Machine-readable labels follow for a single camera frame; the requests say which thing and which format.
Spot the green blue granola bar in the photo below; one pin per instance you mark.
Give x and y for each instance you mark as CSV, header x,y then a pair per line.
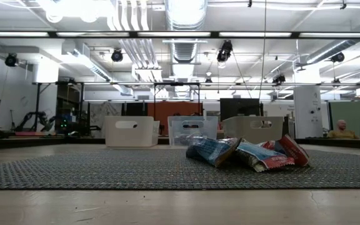
x,y
183,139

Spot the blue granola bar orange end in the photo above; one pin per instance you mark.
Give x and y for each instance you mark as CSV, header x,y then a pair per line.
x,y
212,151

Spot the black background robot arm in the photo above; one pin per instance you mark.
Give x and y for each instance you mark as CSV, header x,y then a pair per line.
x,y
30,120

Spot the red chewy granola bar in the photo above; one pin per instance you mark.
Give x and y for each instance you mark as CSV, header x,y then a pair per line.
x,y
294,150

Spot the orange partition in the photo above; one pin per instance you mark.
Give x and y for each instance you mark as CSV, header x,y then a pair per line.
x,y
167,109

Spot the clear plastic bin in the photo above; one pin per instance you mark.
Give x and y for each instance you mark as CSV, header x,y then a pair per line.
x,y
205,128

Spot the white plastic bin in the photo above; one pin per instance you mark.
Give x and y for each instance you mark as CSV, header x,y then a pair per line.
x,y
130,137

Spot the grey plastic bin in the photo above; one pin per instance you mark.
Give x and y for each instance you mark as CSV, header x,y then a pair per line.
x,y
239,128

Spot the overhead LED light bar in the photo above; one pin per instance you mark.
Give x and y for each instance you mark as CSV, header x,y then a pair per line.
x,y
167,34

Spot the dark grey woven mat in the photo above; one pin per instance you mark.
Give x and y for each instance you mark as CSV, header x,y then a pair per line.
x,y
105,168

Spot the white square pillar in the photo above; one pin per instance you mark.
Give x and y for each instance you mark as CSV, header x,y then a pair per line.
x,y
306,106

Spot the person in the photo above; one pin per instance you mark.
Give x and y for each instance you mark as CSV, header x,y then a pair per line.
x,y
342,132

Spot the black ceiling camera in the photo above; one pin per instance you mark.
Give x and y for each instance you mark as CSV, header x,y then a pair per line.
x,y
279,78
337,57
11,59
117,55
225,51

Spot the silver ventilation duct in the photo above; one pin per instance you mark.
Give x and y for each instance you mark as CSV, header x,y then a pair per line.
x,y
186,18

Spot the black metal rig frame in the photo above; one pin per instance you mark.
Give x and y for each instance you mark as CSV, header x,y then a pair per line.
x,y
37,103

